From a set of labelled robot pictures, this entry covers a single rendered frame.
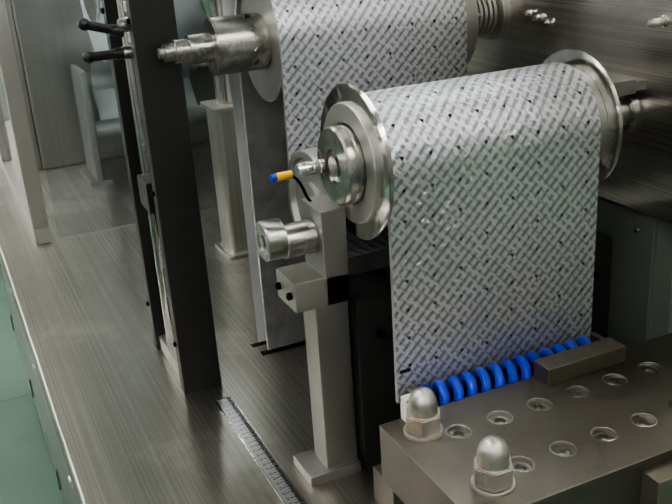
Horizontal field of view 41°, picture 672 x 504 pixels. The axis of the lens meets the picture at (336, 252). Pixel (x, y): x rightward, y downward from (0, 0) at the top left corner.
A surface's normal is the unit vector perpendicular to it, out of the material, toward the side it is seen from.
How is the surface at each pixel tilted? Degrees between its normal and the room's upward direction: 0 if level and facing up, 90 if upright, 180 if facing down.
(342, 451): 90
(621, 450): 0
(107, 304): 0
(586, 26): 90
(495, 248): 90
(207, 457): 0
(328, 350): 90
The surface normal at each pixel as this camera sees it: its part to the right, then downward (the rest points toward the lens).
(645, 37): -0.90, 0.21
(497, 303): 0.42, 0.31
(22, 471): -0.06, -0.93
